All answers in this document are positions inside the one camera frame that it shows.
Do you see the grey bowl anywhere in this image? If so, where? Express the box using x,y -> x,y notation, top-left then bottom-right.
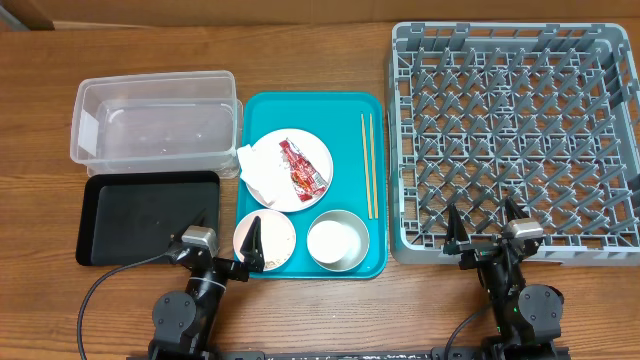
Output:
307,210 -> 370,272

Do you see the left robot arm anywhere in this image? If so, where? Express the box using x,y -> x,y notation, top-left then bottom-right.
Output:
148,216 -> 265,359

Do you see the teal serving tray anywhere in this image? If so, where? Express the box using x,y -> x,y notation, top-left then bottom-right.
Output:
242,92 -> 389,280

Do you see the black plastic tray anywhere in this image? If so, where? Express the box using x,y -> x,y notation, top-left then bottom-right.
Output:
75,171 -> 220,266

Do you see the left wooden chopstick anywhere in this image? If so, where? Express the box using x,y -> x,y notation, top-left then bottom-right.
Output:
361,113 -> 373,219

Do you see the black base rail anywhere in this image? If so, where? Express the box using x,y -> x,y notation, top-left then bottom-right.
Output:
127,347 -> 571,360

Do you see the cardboard back panel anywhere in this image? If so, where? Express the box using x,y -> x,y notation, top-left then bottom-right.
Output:
1,0 -> 639,30

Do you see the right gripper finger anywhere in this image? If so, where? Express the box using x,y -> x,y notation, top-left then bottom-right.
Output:
504,197 -> 529,222
445,203 -> 469,245

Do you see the right wooden chopstick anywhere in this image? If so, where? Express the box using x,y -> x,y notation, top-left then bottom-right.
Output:
369,114 -> 379,219

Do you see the red sauce packet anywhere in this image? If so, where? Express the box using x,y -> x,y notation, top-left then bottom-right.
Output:
279,138 -> 328,202

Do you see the white cup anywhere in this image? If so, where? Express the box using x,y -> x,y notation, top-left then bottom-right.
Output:
307,220 -> 359,264

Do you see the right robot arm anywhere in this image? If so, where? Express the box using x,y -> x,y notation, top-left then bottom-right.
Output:
443,198 -> 570,360

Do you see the clear plastic bin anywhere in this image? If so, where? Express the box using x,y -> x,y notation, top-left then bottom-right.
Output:
70,70 -> 243,179

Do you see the wooden chopstick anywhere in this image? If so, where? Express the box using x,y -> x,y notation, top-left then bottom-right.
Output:
369,114 -> 379,219
361,113 -> 373,219

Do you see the grey dishwasher rack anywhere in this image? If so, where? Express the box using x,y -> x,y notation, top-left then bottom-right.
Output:
386,22 -> 639,266

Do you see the white napkin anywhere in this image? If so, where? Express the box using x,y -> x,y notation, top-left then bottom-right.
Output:
237,145 -> 278,205

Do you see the small pink bowl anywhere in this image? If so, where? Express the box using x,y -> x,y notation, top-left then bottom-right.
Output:
233,209 -> 296,271

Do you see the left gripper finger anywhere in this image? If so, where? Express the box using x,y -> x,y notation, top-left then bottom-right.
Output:
172,209 -> 206,240
240,216 -> 265,273

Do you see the large white plate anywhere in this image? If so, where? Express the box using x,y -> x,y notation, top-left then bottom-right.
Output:
239,128 -> 334,212

